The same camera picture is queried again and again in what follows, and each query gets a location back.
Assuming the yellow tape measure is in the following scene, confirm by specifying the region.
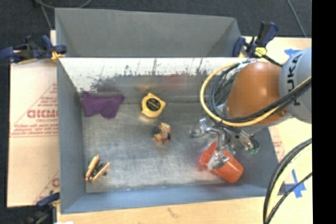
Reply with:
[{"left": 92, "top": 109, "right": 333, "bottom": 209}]
[{"left": 141, "top": 92, "right": 166, "bottom": 117}]

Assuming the purple cloth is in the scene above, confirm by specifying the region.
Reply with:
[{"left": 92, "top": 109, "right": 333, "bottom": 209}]
[{"left": 80, "top": 90, "right": 125, "bottom": 120}]

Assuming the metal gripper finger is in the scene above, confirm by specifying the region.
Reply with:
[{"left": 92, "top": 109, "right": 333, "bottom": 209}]
[
  {"left": 188, "top": 118, "right": 221, "bottom": 140},
  {"left": 208, "top": 150, "right": 230, "bottom": 170}
]

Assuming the small orange and white toy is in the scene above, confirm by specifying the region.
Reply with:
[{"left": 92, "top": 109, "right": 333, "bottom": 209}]
[{"left": 153, "top": 122, "right": 172, "bottom": 144}]

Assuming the orange plastic cup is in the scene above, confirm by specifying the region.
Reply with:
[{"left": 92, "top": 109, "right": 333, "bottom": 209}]
[{"left": 199, "top": 141, "right": 245, "bottom": 184}]

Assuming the pale board with red print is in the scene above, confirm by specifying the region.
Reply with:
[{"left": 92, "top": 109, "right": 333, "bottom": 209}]
[{"left": 6, "top": 30, "right": 312, "bottom": 208}]

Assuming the grey metal bin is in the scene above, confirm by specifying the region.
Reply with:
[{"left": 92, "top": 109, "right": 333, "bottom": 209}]
[{"left": 54, "top": 7, "right": 280, "bottom": 215}]

